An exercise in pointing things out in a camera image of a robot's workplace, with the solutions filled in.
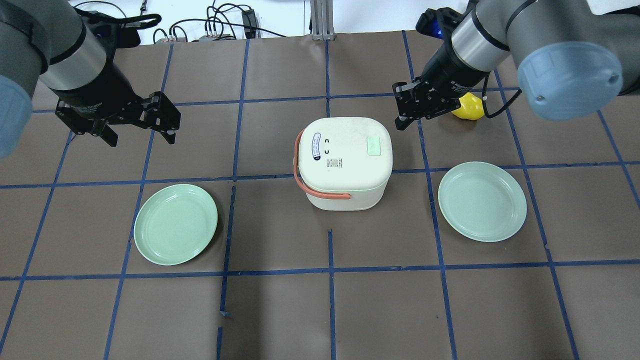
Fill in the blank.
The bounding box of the black cable bundle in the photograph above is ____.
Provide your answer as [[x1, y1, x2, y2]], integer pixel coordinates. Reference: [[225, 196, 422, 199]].
[[152, 0, 288, 45]]

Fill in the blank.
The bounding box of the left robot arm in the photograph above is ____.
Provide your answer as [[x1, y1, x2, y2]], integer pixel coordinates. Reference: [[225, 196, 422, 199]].
[[0, 0, 181, 158]]

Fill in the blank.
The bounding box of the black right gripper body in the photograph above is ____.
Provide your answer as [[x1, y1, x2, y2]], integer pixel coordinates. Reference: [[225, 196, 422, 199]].
[[411, 79, 464, 119]]

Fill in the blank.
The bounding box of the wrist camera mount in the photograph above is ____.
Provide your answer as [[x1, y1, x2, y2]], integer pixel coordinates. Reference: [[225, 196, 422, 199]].
[[414, 7, 464, 40], [75, 8, 162, 49]]

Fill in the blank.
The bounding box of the green plate near right arm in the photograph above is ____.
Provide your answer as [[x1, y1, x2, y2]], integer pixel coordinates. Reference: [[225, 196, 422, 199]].
[[438, 161, 528, 243]]

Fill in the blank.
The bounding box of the green plate near left arm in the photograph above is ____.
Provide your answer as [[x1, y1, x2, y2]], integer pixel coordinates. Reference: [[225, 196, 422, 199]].
[[133, 183, 218, 266]]

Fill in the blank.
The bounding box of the yellow toy bell pepper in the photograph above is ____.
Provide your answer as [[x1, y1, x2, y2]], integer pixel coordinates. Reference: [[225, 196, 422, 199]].
[[451, 92, 485, 121]]

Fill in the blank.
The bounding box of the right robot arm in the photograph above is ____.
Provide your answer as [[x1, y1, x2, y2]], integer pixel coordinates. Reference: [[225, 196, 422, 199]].
[[391, 0, 640, 131]]

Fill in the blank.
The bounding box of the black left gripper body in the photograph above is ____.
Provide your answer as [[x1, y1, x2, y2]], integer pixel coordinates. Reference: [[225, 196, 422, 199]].
[[55, 92, 167, 136]]

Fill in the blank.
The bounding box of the white rice cooker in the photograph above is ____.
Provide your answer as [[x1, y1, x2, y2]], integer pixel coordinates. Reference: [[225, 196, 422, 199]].
[[293, 116, 393, 211]]

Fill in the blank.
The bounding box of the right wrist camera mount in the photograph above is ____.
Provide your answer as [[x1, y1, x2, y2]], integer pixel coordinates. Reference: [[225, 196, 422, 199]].
[[414, 7, 464, 40]]

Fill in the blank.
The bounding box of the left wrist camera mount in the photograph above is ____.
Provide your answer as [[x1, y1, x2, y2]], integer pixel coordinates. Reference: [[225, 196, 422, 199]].
[[75, 8, 162, 49]]

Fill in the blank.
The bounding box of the aluminium frame post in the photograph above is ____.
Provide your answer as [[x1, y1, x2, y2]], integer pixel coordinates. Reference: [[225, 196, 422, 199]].
[[310, 0, 336, 41]]

